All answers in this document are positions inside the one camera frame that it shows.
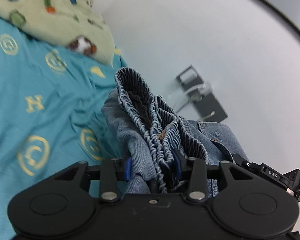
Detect light blue denim jeans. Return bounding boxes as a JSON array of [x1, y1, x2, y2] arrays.
[[102, 67, 247, 194]]

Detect turquoise printed bed sheet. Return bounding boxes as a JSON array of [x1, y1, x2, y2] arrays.
[[0, 18, 126, 239]]

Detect green cartoon fleece blanket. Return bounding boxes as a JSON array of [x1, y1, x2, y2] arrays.
[[0, 0, 115, 64]]

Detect black wall socket with plugs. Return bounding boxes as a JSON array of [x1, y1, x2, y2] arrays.
[[173, 65, 228, 122]]

